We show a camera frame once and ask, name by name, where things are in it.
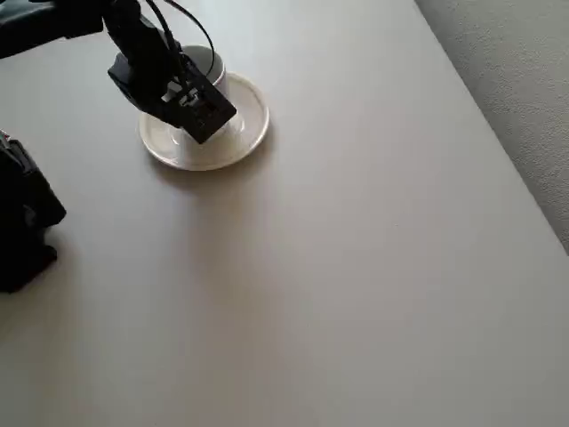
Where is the white patterned mug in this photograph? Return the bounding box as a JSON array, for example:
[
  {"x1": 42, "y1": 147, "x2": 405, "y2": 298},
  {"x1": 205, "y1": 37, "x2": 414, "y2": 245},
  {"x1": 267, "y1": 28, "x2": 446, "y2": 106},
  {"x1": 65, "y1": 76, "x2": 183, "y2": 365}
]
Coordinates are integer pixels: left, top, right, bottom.
[{"x1": 179, "y1": 44, "x2": 230, "y2": 102}]

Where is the cream white saucer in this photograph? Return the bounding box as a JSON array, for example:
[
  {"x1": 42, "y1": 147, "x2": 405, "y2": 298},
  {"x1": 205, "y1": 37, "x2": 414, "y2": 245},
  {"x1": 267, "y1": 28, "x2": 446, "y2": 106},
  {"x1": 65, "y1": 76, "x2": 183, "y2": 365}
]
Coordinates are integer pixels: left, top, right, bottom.
[{"x1": 138, "y1": 72, "x2": 271, "y2": 172}]

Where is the black gripper camera module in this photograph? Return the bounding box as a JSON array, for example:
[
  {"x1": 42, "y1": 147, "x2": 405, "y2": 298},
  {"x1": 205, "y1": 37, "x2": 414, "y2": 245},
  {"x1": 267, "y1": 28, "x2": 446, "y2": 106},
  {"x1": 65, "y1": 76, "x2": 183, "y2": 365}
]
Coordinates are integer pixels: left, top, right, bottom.
[{"x1": 175, "y1": 73, "x2": 237, "y2": 145}]

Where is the red black gripper servo cable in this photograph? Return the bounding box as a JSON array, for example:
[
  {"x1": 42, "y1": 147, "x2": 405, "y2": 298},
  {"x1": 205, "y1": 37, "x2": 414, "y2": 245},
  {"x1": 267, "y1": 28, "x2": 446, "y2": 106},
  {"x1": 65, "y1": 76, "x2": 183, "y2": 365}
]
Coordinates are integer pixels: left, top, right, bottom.
[{"x1": 146, "y1": 0, "x2": 190, "y2": 93}]

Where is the black camera cable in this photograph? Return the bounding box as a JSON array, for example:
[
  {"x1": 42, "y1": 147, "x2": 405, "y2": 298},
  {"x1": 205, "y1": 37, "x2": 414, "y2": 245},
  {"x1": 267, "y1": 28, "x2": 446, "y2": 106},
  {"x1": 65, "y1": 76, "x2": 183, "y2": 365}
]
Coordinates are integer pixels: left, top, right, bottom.
[{"x1": 168, "y1": 0, "x2": 220, "y2": 79}]

